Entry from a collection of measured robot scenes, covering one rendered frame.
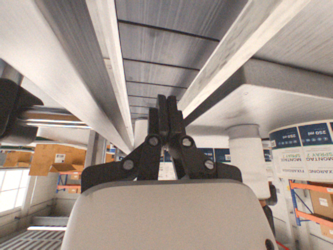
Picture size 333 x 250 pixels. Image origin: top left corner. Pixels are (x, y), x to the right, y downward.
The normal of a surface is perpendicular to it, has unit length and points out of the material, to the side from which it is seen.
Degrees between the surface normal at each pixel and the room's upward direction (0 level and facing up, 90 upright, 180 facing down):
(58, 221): 90
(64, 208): 90
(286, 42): 0
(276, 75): 90
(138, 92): 0
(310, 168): 90
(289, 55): 0
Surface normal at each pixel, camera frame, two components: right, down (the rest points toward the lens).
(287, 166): -0.99, -0.04
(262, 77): 0.21, -0.26
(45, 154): -0.05, -0.27
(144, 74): 0.00, 0.96
